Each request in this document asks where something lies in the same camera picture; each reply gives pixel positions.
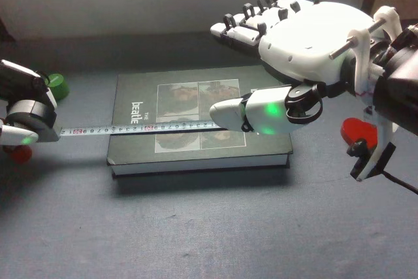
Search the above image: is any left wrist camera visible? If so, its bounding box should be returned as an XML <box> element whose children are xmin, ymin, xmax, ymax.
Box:
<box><xmin>346</xmin><ymin>138</ymin><xmax>398</xmax><ymax>182</ymax></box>

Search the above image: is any black Beatles book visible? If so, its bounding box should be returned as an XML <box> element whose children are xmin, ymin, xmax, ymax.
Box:
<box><xmin>106</xmin><ymin>65</ymin><xmax>294</xmax><ymax>178</ymax></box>

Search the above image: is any red cylinder block with Q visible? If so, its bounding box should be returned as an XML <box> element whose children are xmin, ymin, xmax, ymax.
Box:
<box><xmin>3</xmin><ymin>144</ymin><xmax>33</xmax><ymax>165</ymax></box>

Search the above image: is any green cylinder block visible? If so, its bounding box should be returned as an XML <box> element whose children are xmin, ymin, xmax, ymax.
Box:
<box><xmin>45</xmin><ymin>73</ymin><xmax>71</xmax><ymax>100</ymax></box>

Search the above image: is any black right camera cable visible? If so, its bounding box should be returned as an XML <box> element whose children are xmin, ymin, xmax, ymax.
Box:
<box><xmin>381</xmin><ymin>169</ymin><xmax>418</xmax><ymax>195</ymax></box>

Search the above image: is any grey table cloth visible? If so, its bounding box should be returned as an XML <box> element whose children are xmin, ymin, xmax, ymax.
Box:
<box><xmin>0</xmin><ymin>19</ymin><xmax>418</xmax><ymax>279</ymax></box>

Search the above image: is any red heart block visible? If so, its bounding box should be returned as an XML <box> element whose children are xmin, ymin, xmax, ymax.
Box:
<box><xmin>340</xmin><ymin>117</ymin><xmax>379</xmax><ymax>146</ymax></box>

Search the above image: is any grey white tape measure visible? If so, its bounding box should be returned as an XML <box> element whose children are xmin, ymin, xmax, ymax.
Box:
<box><xmin>5</xmin><ymin>98</ymin><xmax>229</xmax><ymax>144</ymax></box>

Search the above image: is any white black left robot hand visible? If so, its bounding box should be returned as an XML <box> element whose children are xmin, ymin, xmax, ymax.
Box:
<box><xmin>0</xmin><ymin>59</ymin><xmax>59</xmax><ymax>148</ymax></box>

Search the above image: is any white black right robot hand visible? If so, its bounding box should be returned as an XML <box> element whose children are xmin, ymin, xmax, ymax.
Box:
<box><xmin>208</xmin><ymin>0</ymin><xmax>375</xmax><ymax>137</ymax></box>

